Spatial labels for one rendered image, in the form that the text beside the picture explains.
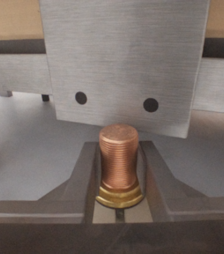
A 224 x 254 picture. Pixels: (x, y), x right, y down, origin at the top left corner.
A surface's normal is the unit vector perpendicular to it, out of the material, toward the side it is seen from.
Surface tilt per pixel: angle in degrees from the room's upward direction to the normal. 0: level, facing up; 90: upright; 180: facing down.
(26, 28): 90
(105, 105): 90
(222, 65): 90
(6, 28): 90
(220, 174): 180
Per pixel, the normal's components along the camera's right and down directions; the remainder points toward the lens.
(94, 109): -0.33, 0.44
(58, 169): -0.02, -0.89
